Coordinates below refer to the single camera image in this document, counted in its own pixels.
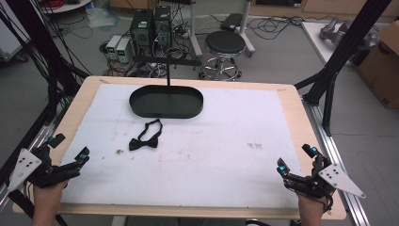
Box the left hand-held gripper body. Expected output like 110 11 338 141
7 145 81 193

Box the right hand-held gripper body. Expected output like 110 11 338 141
283 154 367 200

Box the black bow tie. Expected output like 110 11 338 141
128 118 164 152

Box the black oval tray hanger stand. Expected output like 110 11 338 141
128 56 204 120

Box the person's left hand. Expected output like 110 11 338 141
32 181 69 215

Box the person's right hand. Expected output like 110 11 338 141
296 191 331 218

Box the white table mat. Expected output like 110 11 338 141
60 82 304 210

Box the brown cardboard box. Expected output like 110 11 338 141
355 20 399 110

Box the grey equipment case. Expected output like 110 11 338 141
0 17 30 63

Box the white bench power supply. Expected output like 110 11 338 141
105 34 122 62
115 38 132 64

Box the white platform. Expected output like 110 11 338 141
300 21 388 68

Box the clear plastic bag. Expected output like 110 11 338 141
85 7 121 30

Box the round white table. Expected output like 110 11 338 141
40 0 94 15

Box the white table leg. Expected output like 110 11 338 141
239 0 257 58
187 0 204 58

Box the black computer tower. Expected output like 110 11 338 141
152 5 173 52
129 8 155 58

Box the black round stool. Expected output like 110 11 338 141
198 30 247 82

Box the black flat box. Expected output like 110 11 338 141
219 12 244 33

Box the aluminium rail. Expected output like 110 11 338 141
301 95 372 226
0 102 69 208

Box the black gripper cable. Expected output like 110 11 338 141
322 193 335 215

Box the black metal frame stand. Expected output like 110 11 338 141
0 0 92 133
294 0 393 137

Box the tangle of floor cables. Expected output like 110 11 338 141
98 6 208 79

